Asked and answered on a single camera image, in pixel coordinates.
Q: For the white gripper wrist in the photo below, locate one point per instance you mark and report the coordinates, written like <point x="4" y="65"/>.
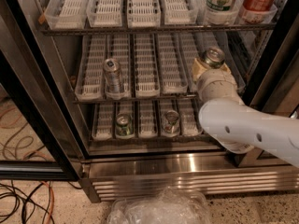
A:
<point x="214" y="76"/>

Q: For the green can shelf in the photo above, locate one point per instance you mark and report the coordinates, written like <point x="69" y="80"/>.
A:
<point x="213" y="57"/>

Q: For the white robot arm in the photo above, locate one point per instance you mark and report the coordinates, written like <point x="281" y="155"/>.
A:
<point x="236" y="126"/>

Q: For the green can bottom right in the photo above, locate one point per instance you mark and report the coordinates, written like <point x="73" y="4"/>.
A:
<point x="170" y="121"/>

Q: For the green can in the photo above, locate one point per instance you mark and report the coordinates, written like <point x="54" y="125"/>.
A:
<point x="170" y="121"/>
<point x="124" y="124"/>

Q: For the stainless steel fridge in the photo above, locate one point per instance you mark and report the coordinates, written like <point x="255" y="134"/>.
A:
<point x="153" y="65"/>

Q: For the silver blue can middle shelf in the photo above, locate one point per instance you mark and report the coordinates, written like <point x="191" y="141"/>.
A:
<point x="113" y="75"/>

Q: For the green can bottom left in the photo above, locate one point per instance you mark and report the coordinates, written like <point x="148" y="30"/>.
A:
<point x="124" y="124"/>

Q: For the open fridge glass door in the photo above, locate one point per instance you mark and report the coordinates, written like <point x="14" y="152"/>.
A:
<point x="33" y="75"/>

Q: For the clear plastic bag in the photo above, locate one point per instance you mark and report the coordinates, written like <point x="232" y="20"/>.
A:
<point x="170" y="206"/>

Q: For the middle wire shelf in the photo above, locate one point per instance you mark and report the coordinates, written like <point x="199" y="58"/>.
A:
<point x="193" y="95"/>

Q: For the wire shelf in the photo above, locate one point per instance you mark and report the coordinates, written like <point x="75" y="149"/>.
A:
<point x="204" y="137"/>
<point x="193" y="95"/>
<point x="196" y="28"/>

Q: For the bottom wire shelf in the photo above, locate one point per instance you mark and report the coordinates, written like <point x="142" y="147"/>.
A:
<point x="204" y="137"/>

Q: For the top wire shelf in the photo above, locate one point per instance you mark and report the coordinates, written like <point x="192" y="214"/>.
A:
<point x="196" y="28"/>

